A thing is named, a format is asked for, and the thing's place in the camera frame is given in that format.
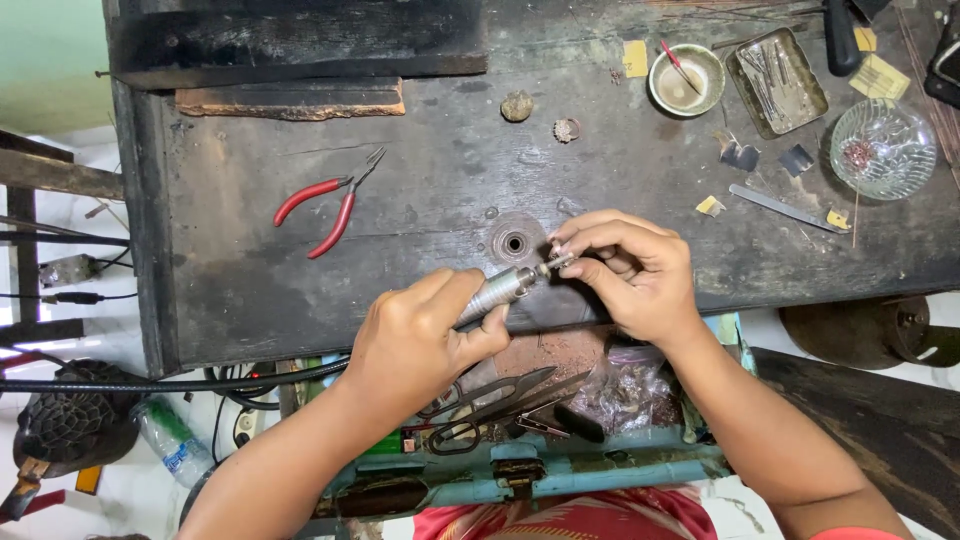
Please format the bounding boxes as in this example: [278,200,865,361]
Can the dark wooden frame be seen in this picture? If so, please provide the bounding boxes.
[0,129,130,348]

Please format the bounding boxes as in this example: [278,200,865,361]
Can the heap of metal tool bits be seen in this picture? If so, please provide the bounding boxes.
[738,41,800,121]

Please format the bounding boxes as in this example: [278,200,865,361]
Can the rectangular metal tray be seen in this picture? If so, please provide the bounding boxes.
[725,27,831,141]

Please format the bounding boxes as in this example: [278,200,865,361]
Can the red patterned garment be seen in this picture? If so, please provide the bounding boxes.
[411,486,720,540]

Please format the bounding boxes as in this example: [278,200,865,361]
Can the small metal tweezers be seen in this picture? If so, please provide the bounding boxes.
[515,414,573,441]

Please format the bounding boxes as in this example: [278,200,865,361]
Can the dark wooden plank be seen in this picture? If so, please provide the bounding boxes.
[750,346,960,540]

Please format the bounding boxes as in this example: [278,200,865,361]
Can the dark sandpaper piece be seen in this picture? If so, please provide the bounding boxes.
[777,143,816,179]
[717,137,762,174]

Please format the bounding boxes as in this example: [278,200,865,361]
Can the flat metal file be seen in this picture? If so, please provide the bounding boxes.
[728,183,851,236]

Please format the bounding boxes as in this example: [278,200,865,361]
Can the charred black wooden block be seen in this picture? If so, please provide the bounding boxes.
[103,0,490,92]

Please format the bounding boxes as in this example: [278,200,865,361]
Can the bundle of copper wires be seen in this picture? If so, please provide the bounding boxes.
[894,6,960,170]

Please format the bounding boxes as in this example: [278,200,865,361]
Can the black iron scissors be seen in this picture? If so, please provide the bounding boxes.
[426,365,594,458]

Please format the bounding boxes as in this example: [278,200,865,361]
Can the round brown metal drum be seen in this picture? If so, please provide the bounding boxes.
[777,294,960,371]

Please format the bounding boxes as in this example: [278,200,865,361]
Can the short black cylinder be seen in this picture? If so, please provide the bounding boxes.
[552,404,606,444]

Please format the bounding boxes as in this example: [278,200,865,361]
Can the clear plastic bag of parts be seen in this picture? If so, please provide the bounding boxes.
[568,343,680,438]

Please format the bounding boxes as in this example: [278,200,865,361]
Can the blue wooden drawer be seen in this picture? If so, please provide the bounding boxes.
[311,313,759,520]

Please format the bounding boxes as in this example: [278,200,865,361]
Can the clear plastic water bottle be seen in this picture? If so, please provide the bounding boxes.
[130,396,217,490]

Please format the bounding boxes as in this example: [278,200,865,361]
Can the black flexible shaft cable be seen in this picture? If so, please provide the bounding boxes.
[0,355,354,396]

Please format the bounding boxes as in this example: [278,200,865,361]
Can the black tool handle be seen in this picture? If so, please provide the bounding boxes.
[822,0,865,78]

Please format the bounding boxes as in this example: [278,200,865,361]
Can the white ceramic bowl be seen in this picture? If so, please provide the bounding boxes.
[648,42,727,119]

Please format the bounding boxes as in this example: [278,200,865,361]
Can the person's right hand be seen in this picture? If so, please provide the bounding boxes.
[549,209,706,351]

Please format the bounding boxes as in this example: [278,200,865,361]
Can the silver rotary tool handpiece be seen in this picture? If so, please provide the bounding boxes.
[453,251,579,331]

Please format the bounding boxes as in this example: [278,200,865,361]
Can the brown wooden slab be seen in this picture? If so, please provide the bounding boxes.
[174,78,407,122]

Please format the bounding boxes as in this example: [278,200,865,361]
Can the person's left hand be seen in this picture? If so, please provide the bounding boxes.
[341,267,512,425]

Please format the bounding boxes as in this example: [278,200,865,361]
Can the red-handled small brush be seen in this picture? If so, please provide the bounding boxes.
[659,39,704,96]

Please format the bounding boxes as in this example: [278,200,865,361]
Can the yellow paper strip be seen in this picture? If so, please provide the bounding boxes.
[621,39,650,80]

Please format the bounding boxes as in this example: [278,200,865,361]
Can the clear cut-glass bowl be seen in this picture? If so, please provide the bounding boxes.
[829,97,939,202]

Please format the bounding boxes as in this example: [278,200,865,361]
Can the small grey stone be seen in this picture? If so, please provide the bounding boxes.
[500,90,535,123]

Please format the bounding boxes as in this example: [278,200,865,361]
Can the white power strip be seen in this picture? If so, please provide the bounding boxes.
[231,407,261,449]

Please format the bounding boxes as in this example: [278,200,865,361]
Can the black case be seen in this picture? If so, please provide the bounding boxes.
[923,6,960,111]

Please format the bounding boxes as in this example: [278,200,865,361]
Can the dark carved wooden object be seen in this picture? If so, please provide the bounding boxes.
[12,358,145,480]

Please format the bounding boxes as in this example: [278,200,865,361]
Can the red-handled pliers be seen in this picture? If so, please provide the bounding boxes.
[272,145,388,261]

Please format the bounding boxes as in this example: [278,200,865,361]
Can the metal ring bench socket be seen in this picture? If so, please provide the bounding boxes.
[490,220,540,264]

